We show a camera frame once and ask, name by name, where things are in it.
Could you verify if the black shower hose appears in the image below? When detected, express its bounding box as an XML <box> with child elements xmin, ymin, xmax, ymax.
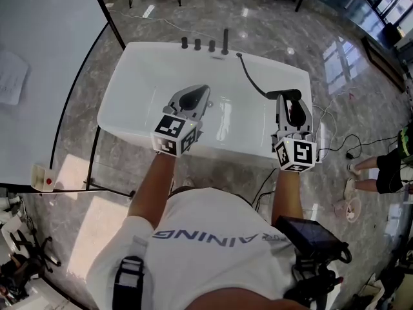
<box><xmin>237</xmin><ymin>55</ymin><xmax>269</xmax><ymax>97</ymax></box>

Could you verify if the black chest mount rig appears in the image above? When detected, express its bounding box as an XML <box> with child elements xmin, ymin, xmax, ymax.
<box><xmin>292</xmin><ymin>242</ymin><xmax>352</xmax><ymax>310</ymax></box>

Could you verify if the beige box with red button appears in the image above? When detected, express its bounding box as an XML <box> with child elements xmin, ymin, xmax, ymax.
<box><xmin>31</xmin><ymin>163</ymin><xmax>56</xmax><ymax>192</ymax></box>

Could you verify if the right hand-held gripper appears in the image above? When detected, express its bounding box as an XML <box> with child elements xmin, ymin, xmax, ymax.
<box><xmin>270</xmin><ymin>92</ymin><xmax>318</xmax><ymax>174</ymax></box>

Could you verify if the person's right forearm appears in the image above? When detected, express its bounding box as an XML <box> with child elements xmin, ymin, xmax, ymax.
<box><xmin>272</xmin><ymin>168</ymin><xmax>305</xmax><ymax>227</ymax></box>

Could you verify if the black shoulder strap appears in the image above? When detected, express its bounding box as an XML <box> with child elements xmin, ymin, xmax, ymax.
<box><xmin>112</xmin><ymin>255</ymin><xmax>146</xmax><ymax>310</ymax></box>

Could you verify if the person's white shirt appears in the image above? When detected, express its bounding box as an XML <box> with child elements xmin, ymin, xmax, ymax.
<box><xmin>86</xmin><ymin>187</ymin><xmax>338</xmax><ymax>310</ymax></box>

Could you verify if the person's left forearm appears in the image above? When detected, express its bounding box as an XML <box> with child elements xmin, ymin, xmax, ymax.
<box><xmin>127</xmin><ymin>152</ymin><xmax>177</xmax><ymax>229</ymax></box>

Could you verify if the dark wooden floor platform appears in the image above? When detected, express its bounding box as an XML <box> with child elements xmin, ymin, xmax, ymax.
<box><xmin>360</xmin><ymin>36</ymin><xmax>407</xmax><ymax>92</ymax></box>

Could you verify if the black power adapter cable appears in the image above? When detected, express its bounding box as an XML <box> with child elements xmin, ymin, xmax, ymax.
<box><xmin>317</xmin><ymin>133</ymin><xmax>401</xmax><ymax>161</ymax></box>

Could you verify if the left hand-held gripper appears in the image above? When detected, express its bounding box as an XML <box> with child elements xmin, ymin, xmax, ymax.
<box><xmin>150</xmin><ymin>84</ymin><xmax>212</xmax><ymax>158</ymax></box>

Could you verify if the black office chair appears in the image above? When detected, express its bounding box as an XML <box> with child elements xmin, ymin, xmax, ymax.
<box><xmin>0</xmin><ymin>227</ymin><xmax>62</xmax><ymax>303</ymax></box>

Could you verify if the white bathtub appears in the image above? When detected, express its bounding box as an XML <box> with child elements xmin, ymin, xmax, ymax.
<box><xmin>96</xmin><ymin>41</ymin><xmax>319</xmax><ymax>166</ymax></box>

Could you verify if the pink waste bin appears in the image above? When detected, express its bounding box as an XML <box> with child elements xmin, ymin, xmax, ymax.
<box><xmin>334</xmin><ymin>196</ymin><xmax>362</xmax><ymax>222</ymax></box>

